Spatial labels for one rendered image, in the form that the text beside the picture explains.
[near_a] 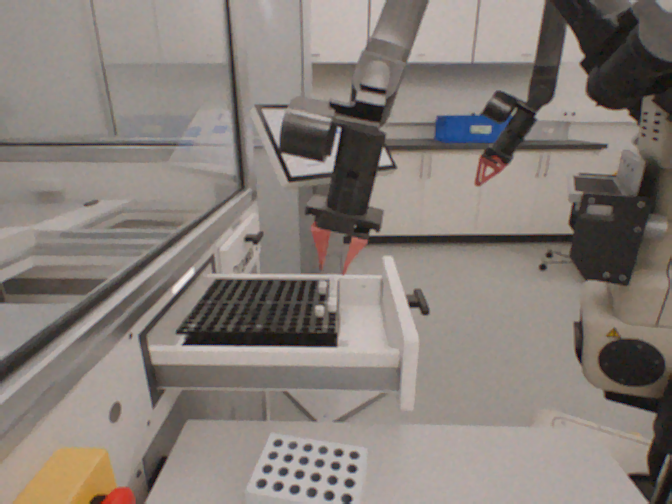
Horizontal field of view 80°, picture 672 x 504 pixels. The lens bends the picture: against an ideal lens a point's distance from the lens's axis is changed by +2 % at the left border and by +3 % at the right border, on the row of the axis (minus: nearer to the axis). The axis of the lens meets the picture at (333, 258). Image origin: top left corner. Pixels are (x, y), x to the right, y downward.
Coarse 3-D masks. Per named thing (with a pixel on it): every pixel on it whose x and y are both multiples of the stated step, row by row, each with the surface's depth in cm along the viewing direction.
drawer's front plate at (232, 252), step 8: (248, 216) 100; (256, 216) 103; (240, 224) 94; (248, 224) 95; (256, 224) 103; (240, 232) 88; (248, 232) 95; (256, 232) 103; (232, 240) 82; (240, 240) 87; (224, 248) 78; (232, 248) 81; (240, 248) 87; (248, 248) 95; (224, 256) 78; (232, 256) 81; (240, 256) 88; (248, 256) 95; (256, 256) 103; (224, 264) 79; (232, 264) 81; (240, 264) 88; (248, 264) 95; (224, 272) 79; (232, 272) 81; (240, 272) 88
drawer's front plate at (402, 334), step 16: (384, 256) 74; (384, 272) 70; (384, 288) 70; (400, 288) 60; (384, 304) 69; (400, 304) 55; (384, 320) 69; (400, 320) 51; (400, 336) 51; (416, 336) 48; (400, 352) 50; (416, 352) 48; (400, 368) 50; (416, 368) 49; (400, 384) 50; (400, 400) 50
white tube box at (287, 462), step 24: (264, 456) 47; (288, 456) 48; (312, 456) 47; (336, 456) 49; (360, 456) 47; (264, 480) 45; (288, 480) 44; (312, 480) 45; (336, 480) 45; (360, 480) 44
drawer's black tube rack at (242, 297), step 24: (216, 288) 68; (240, 288) 67; (264, 288) 67; (288, 288) 67; (312, 288) 68; (192, 312) 59; (216, 312) 59; (240, 312) 59; (264, 312) 59; (288, 312) 59; (312, 312) 59; (192, 336) 56; (216, 336) 59; (240, 336) 59; (264, 336) 58; (288, 336) 58; (312, 336) 54
